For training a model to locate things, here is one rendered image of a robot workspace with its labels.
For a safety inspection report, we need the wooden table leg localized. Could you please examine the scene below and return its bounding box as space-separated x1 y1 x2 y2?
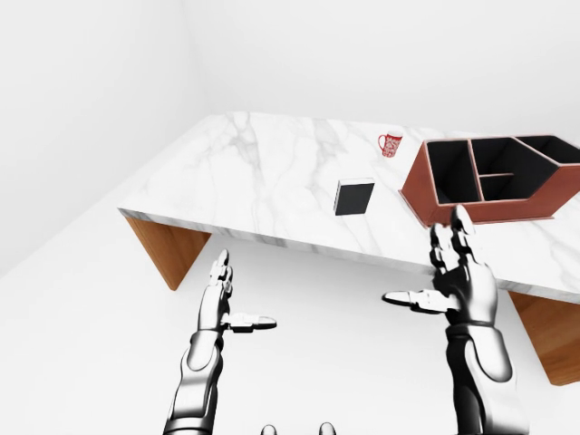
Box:
122 216 213 292
507 291 580 387

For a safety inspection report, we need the red patterned mug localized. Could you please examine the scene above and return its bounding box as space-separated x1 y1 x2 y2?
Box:
377 130 405 159

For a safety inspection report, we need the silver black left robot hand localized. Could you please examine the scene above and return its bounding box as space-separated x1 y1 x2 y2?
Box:
198 248 278 335

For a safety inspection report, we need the red-brown desk caddy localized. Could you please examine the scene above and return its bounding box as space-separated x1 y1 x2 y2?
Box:
398 134 580 227

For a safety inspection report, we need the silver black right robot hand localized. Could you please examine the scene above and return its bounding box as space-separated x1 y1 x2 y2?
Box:
382 204 499 328

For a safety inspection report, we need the black book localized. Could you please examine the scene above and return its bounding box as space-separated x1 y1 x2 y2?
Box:
333 177 376 218

